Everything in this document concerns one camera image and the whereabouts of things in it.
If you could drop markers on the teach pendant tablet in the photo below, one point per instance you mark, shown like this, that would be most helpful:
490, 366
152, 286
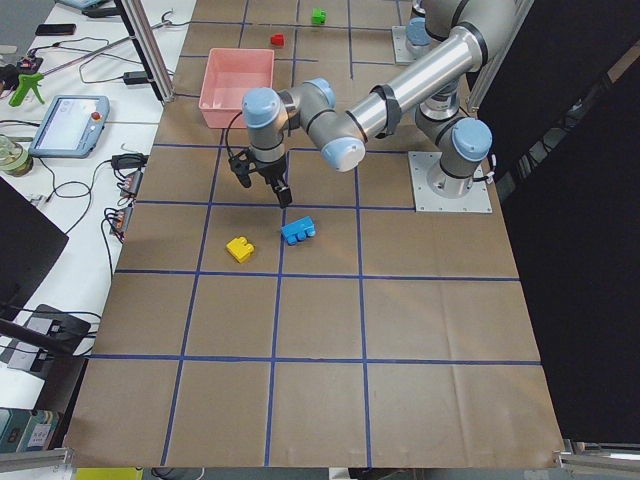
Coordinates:
71, 126

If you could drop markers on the green toy block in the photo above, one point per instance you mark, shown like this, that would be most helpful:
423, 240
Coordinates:
318, 16

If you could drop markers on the orange usb hub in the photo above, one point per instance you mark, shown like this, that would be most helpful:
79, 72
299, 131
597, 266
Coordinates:
129, 186
118, 220

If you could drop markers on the glass jar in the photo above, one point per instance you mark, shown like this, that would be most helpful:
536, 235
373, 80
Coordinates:
15, 159

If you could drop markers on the black power adapter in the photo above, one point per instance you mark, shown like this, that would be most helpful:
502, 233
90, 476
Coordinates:
135, 78

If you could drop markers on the pink plastic box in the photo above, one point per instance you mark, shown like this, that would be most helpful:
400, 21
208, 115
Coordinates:
229, 74

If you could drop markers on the black monitor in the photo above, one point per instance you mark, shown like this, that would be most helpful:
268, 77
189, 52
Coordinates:
30, 246

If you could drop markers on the aluminium frame post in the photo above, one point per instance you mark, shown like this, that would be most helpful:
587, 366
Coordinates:
141, 33

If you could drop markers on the black smartphone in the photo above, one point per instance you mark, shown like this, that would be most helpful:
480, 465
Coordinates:
55, 29

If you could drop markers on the yellow toy block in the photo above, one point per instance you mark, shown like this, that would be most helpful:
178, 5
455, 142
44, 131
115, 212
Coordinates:
240, 248

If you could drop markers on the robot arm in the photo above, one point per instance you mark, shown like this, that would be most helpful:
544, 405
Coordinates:
468, 35
417, 40

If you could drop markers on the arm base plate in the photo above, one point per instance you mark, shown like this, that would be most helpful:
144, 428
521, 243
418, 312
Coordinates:
436, 192
400, 52

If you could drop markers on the blue toy block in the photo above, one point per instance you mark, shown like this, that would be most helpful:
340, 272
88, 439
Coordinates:
298, 230

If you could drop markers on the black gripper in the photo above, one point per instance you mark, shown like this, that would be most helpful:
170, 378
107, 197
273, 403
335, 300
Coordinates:
271, 172

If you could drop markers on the red toy block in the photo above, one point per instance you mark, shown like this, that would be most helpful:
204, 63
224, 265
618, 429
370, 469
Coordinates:
277, 40

